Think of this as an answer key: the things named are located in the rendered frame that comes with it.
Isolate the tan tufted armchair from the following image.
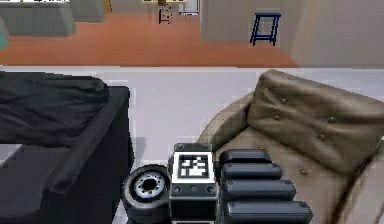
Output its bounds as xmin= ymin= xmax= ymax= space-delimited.
xmin=197 ymin=69 xmax=384 ymax=224

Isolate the grey-green sofa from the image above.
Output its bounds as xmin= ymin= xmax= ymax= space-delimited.
xmin=0 ymin=0 xmax=107 ymax=38

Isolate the blue stool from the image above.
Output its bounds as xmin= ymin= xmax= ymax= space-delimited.
xmin=249 ymin=12 xmax=282 ymax=47

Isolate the dark wooden chair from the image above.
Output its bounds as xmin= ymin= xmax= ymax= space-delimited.
xmin=157 ymin=0 xmax=174 ymax=25

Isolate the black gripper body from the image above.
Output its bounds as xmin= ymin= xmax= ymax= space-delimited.
xmin=121 ymin=164 xmax=173 ymax=224

